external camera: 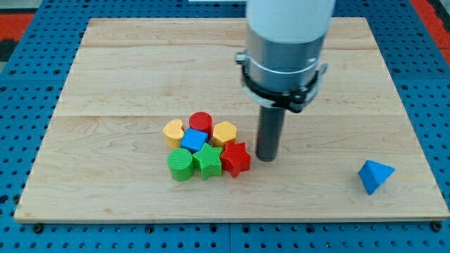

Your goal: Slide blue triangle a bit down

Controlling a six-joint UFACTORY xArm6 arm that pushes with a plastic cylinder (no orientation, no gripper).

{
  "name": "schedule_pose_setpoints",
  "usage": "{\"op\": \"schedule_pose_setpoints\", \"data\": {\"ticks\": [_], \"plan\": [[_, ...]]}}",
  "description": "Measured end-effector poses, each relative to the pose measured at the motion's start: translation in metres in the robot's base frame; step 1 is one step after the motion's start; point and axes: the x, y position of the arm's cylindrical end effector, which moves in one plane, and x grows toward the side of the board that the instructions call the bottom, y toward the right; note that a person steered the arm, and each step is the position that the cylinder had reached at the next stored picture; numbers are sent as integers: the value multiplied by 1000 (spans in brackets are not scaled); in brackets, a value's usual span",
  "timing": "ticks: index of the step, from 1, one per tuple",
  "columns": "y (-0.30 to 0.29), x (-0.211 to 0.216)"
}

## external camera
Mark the blue triangle block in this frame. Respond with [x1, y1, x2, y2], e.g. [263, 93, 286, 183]
[358, 160, 395, 195]

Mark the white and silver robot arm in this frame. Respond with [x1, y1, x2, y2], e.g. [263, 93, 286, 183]
[236, 0, 335, 113]

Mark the yellow hexagon block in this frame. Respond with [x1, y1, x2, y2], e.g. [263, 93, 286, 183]
[212, 122, 237, 148]

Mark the red cylinder block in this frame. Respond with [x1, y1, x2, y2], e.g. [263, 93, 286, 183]
[188, 111, 213, 138]

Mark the red star block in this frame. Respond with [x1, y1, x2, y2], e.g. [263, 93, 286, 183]
[220, 141, 252, 179]

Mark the blue cube block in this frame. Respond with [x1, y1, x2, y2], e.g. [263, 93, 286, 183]
[180, 128, 208, 153]

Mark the green star block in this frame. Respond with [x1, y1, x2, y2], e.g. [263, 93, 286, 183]
[193, 143, 222, 181]

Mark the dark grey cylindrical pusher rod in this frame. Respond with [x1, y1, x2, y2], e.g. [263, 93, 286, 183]
[256, 107, 285, 162]

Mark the yellow heart block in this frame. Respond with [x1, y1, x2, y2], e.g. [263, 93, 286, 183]
[162, 119, 185, 149]

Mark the green cylinder block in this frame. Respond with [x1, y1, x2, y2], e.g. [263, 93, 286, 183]
[167, 148, 194, 181]

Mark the light wooden board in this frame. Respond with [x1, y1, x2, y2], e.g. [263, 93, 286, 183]
[15, 18, 449, 223]

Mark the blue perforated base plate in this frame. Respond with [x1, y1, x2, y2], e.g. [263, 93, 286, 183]
[1, 0, 449, 252]

